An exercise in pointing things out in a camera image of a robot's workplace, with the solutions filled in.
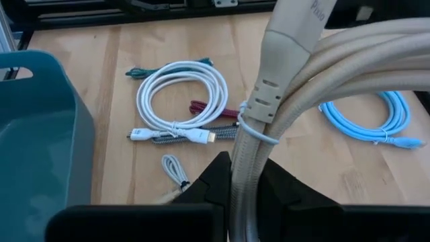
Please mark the silver metal bracket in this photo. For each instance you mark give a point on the silver metal bracket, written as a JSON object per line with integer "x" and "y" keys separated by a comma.
{"x": 225, "y": 2}

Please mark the black metal table frame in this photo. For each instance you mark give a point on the black metal table frame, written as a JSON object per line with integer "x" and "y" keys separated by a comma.
{"x": 100, "y": 17}

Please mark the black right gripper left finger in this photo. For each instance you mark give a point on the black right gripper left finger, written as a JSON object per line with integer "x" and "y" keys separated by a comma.
{"x": 201, "y": 215}

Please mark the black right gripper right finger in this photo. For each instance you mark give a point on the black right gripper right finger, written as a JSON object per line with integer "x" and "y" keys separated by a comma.
{"x": 302, "y": 218}

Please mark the teal plastic bin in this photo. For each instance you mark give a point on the teal plastic bin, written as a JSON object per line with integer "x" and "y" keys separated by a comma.
{"x": 40, "y": 151}

